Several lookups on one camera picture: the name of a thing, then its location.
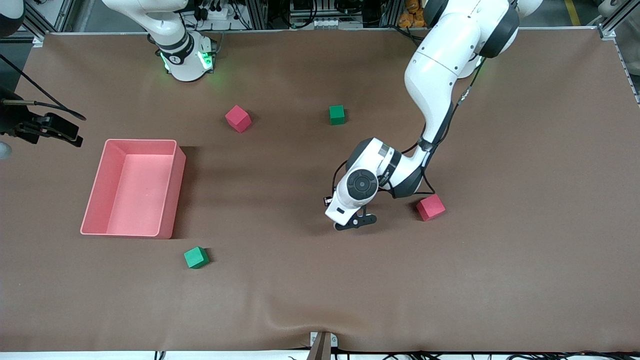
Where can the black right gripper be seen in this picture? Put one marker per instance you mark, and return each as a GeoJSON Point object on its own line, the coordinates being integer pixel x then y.
{"type": "Point", "coordinates": [17, 124]}

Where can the pink plastic tray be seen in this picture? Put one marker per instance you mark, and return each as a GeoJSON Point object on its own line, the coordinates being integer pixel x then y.
{"type": "Point", "coordinates": [140, 200]}

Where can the white power strip with plugs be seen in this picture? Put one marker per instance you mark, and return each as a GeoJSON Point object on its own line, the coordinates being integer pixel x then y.
{"type": "Point", "coordinates": [215, 12]}

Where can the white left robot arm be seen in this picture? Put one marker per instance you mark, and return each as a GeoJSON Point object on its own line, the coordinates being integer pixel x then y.
{"type": "Point", "coordinates": [440, 65]}

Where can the bag of orange items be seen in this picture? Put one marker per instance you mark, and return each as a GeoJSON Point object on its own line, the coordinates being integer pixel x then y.
{"type": "Point", "coordinates": [411, 17]}

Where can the brown table mat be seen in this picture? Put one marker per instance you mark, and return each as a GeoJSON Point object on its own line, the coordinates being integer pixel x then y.
{"type": "Point", "coordinates": [450, 280]}

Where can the pink foam cube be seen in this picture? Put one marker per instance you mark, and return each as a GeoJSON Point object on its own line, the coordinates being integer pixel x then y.
{"type": "Point", "coordinates": [237, 119]}
{"type": "Point", "coordinates": [431, 208]}

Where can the aluminium frame profile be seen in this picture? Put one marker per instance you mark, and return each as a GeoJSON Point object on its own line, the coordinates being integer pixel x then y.
{"type": "Point", "coordinates": [37, 40]}
{"type": "Point", "coordinates": [606, 32]}

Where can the green foam cube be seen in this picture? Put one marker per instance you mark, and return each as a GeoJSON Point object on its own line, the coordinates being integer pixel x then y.
{"type": "Point", "coordinates": [195, 258]}
{"type": "Point", "coordinates": [336, 115]}

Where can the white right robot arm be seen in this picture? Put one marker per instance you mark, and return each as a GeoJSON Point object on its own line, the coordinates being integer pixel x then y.
{"type": "Point", "coordinates": [187, 65]}

